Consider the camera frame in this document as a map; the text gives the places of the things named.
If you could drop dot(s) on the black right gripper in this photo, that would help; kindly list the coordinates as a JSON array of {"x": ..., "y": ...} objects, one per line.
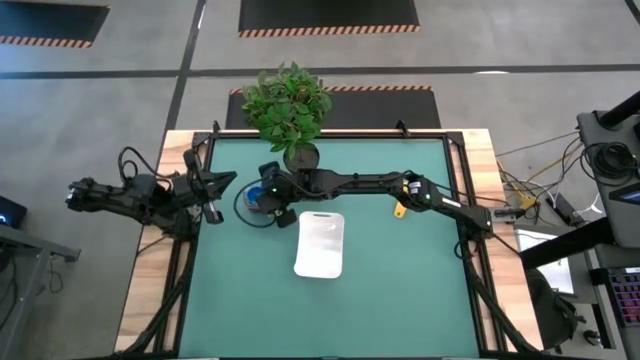
[{"x": 282, "y": 195}]

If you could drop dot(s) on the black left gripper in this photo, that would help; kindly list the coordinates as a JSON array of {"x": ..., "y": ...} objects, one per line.
[{"x": 197, "y": 187}]

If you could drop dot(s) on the purple measuring cup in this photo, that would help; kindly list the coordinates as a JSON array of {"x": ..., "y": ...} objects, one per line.
[{"x": 246, "y": 197}]

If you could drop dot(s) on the yellow measuring cup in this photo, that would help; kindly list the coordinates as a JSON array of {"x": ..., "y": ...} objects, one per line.
[{"x": 400, "y": 211}]

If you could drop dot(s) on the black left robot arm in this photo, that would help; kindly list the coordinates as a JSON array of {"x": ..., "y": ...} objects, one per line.
[{"x": 110, "y": 195}]

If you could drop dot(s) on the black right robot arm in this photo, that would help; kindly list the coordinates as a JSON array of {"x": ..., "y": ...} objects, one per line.
[{"x": 465, "y": 212}]

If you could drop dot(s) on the white plastic basket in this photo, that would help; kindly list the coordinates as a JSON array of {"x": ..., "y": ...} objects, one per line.
[{"x": 320, "y": 245}]

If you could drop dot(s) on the green potted plant black pot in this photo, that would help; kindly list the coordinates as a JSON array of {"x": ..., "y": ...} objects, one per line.
[{"x": 287, "y": 107}]

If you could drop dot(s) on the green table mat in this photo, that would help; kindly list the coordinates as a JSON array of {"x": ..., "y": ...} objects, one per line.
[{"x": 260, "y": 310}]

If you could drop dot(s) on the black hazard-striped floor mat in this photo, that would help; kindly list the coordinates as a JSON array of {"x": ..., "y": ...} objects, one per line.
[
  {"x": 325, "y": 12},
  {"x": 390, "y": 107},
  {"x": 45, "y": 20}
]

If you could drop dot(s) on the grey metal stand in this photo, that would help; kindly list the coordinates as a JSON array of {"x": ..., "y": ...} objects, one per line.
[{"x": 30, "y": 240}]

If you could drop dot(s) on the dark tablet screen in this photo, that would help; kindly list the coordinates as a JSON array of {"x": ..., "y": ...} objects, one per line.
[{"x": 11, "y": 212}]

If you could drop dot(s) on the white sheet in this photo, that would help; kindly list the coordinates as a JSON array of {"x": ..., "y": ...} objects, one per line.
[{"x": 537, "y": 240}]

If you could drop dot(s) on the black power strip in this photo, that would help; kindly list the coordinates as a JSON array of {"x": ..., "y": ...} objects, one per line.
[{"x": 562, "y": 207}]

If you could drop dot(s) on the black beam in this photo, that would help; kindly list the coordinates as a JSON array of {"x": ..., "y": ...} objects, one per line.
[{"x": 565, "y": 245}]

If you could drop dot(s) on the black backpack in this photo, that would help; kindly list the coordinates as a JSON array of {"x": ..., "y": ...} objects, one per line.
[{"x": 550, "y": 310}]

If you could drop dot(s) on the grey equipment cart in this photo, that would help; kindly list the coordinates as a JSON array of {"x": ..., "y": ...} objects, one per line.
[{"x": 595, "y": 130}]

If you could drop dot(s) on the dark laptop screen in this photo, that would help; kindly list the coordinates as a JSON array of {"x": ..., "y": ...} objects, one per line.
[{"x": 627, "y": 194}]

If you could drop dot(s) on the black pole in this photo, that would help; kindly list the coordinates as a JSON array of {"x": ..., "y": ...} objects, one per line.
[{"x": 622, "y": 110}]

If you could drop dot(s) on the keyboard with blue keys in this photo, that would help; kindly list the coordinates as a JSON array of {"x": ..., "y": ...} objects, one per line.
[{"x": 627, "y": 295}]

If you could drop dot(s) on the black metal table frame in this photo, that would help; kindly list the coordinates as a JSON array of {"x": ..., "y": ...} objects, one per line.
[{"x": 204, "y": 141}]

